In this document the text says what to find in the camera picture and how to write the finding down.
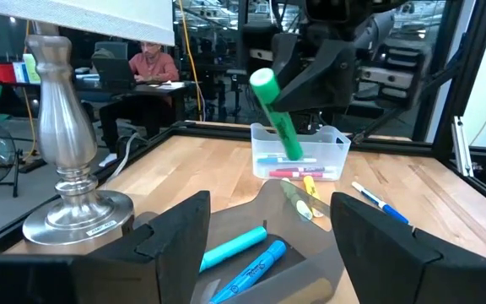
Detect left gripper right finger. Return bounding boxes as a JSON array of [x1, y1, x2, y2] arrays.
[[330, 192, 443, 304]]

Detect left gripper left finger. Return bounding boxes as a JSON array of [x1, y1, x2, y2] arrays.
[[87, 190, 212, 304]]

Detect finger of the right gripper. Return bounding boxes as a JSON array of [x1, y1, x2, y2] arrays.
[[271, 32, 300, 88], [272, 39, 359, 113]]

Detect blue thin marker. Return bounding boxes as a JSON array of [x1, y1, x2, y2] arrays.
[[350, 181, 411, 226], [256, 156, 318, 166]]

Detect teal highlighter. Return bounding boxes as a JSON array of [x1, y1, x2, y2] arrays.
[[198, 225, 268, 274]]

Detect blue highlighter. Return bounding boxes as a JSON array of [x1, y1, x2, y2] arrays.
[[208, 239, 289, 304]]

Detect purple thin marker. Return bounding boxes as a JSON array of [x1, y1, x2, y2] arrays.
[[275, 166, 327, 173]]

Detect yellow highlighter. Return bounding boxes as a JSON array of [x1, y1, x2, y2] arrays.
[[302, 174, 325, 219]]

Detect red thin marker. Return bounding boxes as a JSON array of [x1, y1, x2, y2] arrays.
[[267, 170, 338, 179]]

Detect clear plastic bin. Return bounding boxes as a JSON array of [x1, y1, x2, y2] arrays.
[[250, 122, 353, 182]]

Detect grey translucent plastic bin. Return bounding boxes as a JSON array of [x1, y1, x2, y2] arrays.
[[190, 179, 348, 304]]

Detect black desk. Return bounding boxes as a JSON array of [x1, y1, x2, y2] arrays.
[[73, 79, 197, 128]]

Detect person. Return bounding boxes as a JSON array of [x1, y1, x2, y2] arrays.
[[127, 40, 181, 84]]

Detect white shade table lamp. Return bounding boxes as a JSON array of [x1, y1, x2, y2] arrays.
[[0, 0, 176, 247]]

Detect dark laptop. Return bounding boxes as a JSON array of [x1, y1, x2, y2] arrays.
[[91, 57, 138, 90]]

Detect yellow hanging cable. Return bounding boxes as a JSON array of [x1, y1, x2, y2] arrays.
[[177, 0, 206, 122]]

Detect white lamp cord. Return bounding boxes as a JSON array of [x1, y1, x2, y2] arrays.
[[106, 132, 142, 181]]

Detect silver aluminium frame bracket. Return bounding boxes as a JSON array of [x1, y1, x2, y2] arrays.
[[451, 115, 475, 178]]

